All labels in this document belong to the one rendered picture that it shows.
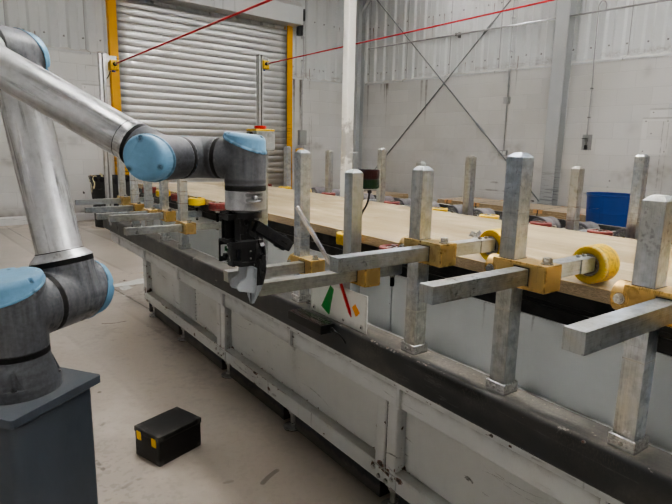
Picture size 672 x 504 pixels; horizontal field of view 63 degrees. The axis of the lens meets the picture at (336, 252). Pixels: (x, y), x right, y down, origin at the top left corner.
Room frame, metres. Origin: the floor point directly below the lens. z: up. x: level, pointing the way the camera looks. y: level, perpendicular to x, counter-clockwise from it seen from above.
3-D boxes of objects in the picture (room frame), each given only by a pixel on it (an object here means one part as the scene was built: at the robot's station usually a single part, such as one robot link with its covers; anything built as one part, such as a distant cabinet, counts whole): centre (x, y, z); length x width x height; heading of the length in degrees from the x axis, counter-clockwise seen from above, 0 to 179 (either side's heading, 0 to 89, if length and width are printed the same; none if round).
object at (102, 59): (3.52, 1.43, 1.20); 0.15 x 0.12 x 1.00; 36
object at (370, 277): (1.41, -0.06, 0.85); 0.14 x 0.06 x 0.05; 36
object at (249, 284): (1.18, 0.19, 0.86); 0.06 x 0.03 x 0.09; 126
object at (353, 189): (1.43, -0.04, 0.87); 0.04 x 0.04 x 0.48; 36
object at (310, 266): (1.61, 0.09, 0.82); 0.14 x 0.06 x 0.05; 36
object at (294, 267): (1.57, 0.12, 0.82); 0.44 x 0.03 x 0.04; 126
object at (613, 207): (6.29, -3.17, 0.36); 0.59 x 0.57 x 0.73; 131
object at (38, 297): (1.21, 0.74, 0.79); 0.17 x 0.15 x 0.18; 162
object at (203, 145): (1.23, 0.31, 1.14); 0.12 x 0.12 x 0.09; 72
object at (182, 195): (2.44, 0.69, 0.93); 0.04 x 0.04 x 0.48; 36
